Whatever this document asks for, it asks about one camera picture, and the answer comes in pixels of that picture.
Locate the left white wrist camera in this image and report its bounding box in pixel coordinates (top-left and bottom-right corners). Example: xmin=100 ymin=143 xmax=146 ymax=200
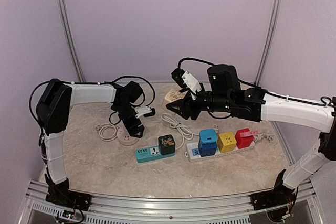
xmin=134 ymin=105 xmax=156 ymax=119

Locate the yellow cube socket adapter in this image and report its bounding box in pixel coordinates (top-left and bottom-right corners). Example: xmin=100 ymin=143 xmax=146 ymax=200
xmin=217 ymin=132 xmax=236 ymax=153

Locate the aluminium corner post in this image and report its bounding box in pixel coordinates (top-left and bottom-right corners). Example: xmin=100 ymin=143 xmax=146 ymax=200
xmin=254 ymin=0 xmax=281 ymax=86
xmin=57 ymin=0 xmax=85 ymax=82

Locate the light blue adapter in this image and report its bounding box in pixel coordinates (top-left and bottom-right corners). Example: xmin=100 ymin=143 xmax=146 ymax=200
xmin=199 ymin=129 xmax=217 ymax=144

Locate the beige cube socket adapter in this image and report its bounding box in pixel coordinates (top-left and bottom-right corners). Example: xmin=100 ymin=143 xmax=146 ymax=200
xmin=163 ymin=88 xmax=185 ymax=106

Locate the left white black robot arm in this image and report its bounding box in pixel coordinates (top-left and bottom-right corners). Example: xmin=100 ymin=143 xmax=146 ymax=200
xmin=28 ymin=76 xmax=156 ymax=206

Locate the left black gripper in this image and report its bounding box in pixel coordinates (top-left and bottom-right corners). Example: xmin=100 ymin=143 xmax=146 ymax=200
xmin=114 ymin=103 xmax=145 ymax=138

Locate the pink plug adapter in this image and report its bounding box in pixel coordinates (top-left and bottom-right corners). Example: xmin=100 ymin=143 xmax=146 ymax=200
xmin=237 ymin=129 xmax=259 ymax=137

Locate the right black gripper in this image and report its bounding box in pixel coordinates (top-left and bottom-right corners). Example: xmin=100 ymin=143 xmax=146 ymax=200
xmin=166 ymin=88 xmax=233 ymax=120

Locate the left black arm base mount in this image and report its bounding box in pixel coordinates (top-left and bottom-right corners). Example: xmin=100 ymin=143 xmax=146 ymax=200
xmin=45 ymin=173 xmax=92 ymax=211

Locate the aluminium front frame rail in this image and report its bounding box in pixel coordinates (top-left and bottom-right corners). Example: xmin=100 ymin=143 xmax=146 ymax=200
xmin=18 ymin=180 xmax=326 ymax=223

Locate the teal power strip with cord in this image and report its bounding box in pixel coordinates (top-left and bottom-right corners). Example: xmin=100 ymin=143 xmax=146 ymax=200
xmin=135 ymin=113 xmax=198 ymax=164

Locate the left aluminium corner post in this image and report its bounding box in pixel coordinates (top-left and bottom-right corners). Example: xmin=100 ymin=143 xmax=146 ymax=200
xmin=57 ymin=0 xmax=85 ymax=82

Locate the right aluminium corner post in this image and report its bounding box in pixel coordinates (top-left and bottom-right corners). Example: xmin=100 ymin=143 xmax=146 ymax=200
xmin=254 ymin=0 xmax=281 ymax=86

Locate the red cube socket adapter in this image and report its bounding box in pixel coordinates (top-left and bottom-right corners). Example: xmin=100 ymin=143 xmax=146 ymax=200
xmin=235 ymin=130 xmax=254 ymax=149

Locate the dark blue cube socket adapter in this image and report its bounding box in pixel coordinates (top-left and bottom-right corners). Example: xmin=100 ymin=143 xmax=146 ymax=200
xmin=198 ymin=142 xmax=217 ymax=157

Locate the beige extension cord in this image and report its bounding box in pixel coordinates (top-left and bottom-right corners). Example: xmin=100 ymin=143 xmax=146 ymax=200
xmin=94 ymin=121 xmax=139 ymax=146

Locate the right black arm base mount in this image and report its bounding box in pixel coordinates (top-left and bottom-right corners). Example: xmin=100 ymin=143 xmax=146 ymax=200
xmin=250 ymin=169 xmax=297 ymax=210

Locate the dark green cube adapter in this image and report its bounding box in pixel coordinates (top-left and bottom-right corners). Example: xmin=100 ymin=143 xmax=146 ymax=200
xmin=158 ymin=134 xmax=176 ymax=156

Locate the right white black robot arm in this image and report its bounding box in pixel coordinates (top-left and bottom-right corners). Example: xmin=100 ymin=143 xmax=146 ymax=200
xmin=166 ymin=57 xmax=335 ymax=205

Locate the white multicolour power strip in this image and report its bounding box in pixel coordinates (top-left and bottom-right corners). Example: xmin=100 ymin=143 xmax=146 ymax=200
xmin=185 ymin=131 xmax=275 ymax=163

